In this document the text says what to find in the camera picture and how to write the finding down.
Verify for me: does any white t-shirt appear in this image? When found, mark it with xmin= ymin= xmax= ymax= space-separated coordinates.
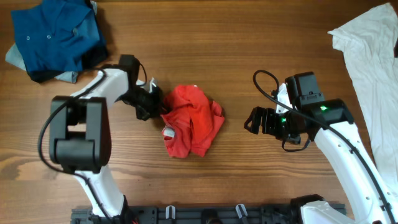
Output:
xmin=329 ymin=3 xmax=397 ymax=195

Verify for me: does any grey folded garment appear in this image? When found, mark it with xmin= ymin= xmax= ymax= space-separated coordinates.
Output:
xmin=5 ymin=44 xmax=78 ymax=83

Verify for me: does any red t-shirt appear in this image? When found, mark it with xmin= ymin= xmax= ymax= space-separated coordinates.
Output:
xmin=161 ymin=85 xmax=224 ymax=159

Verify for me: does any black folded garment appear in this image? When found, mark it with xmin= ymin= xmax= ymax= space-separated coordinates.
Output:
xmin=27 ymin=46 xmax=108 ymax=83

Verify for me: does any blue folded shirt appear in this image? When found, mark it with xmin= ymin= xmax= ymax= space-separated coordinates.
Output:
xmin=11 ymin=0 xmax=106 ymax=72

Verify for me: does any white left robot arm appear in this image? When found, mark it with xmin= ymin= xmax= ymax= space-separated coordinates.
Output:
xmin=38 ymin=65 xmax=162 ymax=223

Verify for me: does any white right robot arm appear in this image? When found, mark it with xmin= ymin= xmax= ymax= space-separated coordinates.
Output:
xmin=244 ymin=99 xmax=397 ymax=223

